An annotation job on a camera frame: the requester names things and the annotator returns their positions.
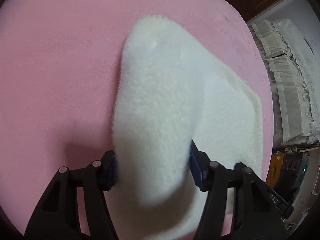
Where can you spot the cream ruffled bed cover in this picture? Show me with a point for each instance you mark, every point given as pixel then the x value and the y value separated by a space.
pixel 287 80

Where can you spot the pink bed sheet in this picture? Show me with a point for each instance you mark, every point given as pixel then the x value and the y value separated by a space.
pixel 62 67

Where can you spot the black appliance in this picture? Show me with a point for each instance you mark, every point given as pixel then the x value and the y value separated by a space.
pixel 295 170

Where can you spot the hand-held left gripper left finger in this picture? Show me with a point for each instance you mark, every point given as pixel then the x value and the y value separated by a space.
pixel 113 166

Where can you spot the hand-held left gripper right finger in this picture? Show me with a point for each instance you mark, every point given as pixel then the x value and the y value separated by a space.
pixel 196 163

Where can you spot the white fluffy towel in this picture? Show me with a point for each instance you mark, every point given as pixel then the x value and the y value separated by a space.
pixel 160 92

